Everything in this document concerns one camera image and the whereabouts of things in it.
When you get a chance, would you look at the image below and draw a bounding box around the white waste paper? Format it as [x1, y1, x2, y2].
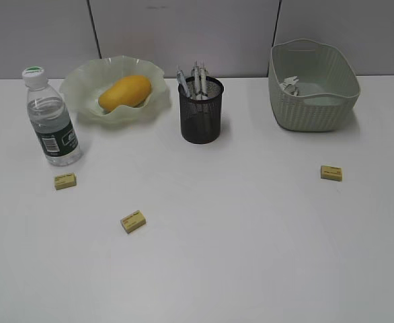
[280, 76, 299, 96]

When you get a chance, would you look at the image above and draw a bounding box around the beige grip pen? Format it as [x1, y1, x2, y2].
[200, 62, 208, 100]

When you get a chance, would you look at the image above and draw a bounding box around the pale green woven basket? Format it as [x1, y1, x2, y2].
[268, 38, 360, 132]

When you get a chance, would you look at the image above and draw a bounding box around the yellow mango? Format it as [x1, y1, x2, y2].
[98, 75, 152, 112]

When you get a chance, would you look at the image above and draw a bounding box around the yellow eraser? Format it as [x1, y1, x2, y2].
[54, 173, 77, 190]
[320, 165, 343, 182]
[120, 210, 147, 234]

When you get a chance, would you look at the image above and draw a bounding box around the clear water bottle green label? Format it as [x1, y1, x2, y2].
[22, 67, 82, 166]

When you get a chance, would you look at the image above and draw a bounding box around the black mesh pen holder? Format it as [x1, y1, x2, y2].
[178, 76, 224, 144]

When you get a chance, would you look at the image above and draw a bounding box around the pale green wavy plate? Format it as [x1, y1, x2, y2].
[60, 55, 171, 127]

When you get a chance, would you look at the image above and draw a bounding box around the blue grey pen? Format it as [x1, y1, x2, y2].
[176, 65, 191, 98]

